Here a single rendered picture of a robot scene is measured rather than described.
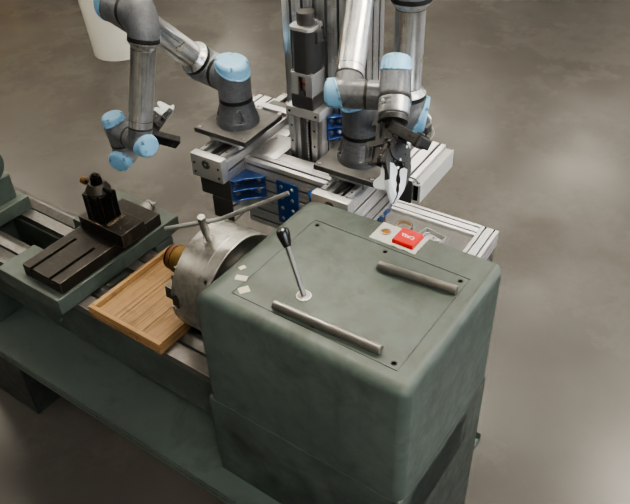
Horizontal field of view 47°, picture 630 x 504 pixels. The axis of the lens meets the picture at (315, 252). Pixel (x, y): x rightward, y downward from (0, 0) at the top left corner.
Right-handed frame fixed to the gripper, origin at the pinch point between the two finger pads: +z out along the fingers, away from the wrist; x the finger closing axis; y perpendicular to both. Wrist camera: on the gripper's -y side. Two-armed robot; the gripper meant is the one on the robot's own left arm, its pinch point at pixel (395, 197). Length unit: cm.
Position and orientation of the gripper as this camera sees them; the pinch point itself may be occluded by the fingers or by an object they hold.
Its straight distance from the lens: 168.1
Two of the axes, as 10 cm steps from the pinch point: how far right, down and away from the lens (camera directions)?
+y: -7.0, 0.9, 7.1
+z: -0.8, 9.8, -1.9
